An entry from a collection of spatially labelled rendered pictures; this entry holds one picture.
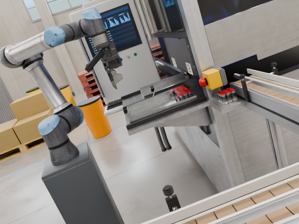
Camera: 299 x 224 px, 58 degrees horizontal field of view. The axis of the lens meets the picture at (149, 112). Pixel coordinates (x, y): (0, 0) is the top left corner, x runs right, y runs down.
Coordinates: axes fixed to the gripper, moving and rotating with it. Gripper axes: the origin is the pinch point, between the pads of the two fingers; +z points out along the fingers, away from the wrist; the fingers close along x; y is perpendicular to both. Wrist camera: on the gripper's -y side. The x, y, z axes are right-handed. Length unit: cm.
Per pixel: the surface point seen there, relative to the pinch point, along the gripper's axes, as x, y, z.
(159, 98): 19.8, 20.1, 18.3
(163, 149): 99, 16, 87
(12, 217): 120, -148, 108
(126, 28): 88, 20, -24
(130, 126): -7.8, 0.8, 18.3
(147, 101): 19.9, 13.6, 17.8
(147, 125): -10.7, 8.2, 20.1
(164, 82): 54, 31, 18
